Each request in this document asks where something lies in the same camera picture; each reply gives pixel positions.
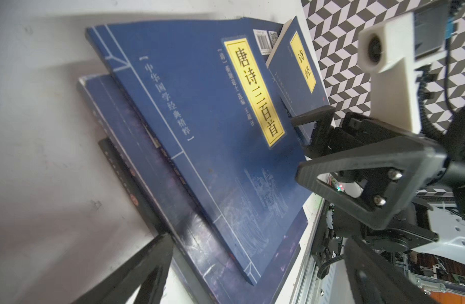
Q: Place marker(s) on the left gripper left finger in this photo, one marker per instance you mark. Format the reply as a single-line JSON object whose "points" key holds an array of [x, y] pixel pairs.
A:
{"points": [[145, 273]]}

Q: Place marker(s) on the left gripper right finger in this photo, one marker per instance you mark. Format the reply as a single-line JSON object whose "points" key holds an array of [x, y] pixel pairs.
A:
{"points": [[373, 280]]}

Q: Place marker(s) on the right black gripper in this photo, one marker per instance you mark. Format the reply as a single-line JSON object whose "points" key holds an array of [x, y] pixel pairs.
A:
{"points": [[394, 162]]}

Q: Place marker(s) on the purple blue barcode book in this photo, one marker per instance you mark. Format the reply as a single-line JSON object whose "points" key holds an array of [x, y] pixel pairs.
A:
{"points": [[216, 274]]}

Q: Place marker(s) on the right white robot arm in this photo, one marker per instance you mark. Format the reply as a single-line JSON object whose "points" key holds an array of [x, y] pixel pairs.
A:
{"points": [[409, 228]]}

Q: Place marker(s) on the dark blue bottom book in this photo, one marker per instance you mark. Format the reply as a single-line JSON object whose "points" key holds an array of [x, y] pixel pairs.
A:
{"points": [[177, 288]]}

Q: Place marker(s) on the blue book far right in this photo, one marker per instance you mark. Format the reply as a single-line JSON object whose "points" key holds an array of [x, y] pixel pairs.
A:
{"points": [[295, 73]]}

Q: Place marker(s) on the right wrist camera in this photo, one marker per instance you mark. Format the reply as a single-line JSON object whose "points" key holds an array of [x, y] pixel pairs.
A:
{"points": [[391, 52]]}

